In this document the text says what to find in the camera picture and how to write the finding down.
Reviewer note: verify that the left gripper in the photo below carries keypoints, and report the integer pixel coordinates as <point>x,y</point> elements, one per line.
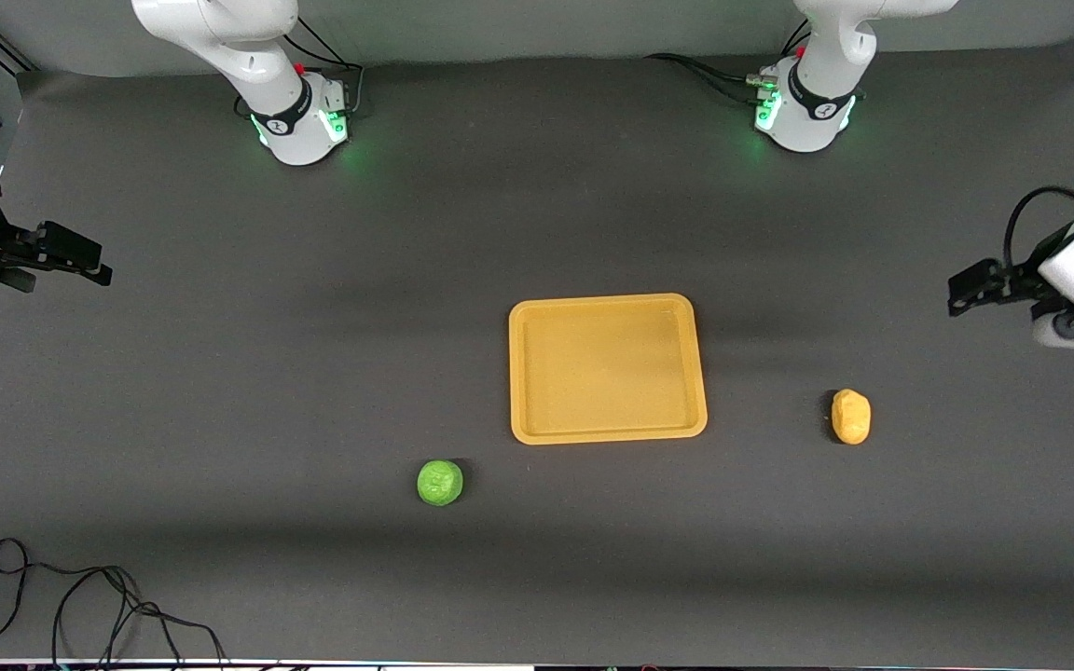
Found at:
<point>1025,276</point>

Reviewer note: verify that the yellow-orange potato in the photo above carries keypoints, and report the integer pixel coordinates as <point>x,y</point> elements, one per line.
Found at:
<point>851,417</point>

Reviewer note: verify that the green apple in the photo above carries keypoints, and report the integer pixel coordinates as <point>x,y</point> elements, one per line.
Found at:
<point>440,483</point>

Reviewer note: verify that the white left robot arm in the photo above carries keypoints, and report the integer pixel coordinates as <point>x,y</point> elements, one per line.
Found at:
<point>826,56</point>

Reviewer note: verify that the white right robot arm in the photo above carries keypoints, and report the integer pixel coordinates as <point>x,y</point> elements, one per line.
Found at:
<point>248,56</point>

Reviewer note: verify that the yellow plastic tray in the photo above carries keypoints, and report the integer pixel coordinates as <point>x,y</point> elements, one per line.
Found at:
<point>593,373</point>

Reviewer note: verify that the dark grey table mat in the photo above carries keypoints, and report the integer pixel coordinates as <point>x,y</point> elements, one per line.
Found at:
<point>220,373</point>

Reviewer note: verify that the black aluminium frame rail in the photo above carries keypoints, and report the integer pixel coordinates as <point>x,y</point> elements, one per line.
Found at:
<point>10,51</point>

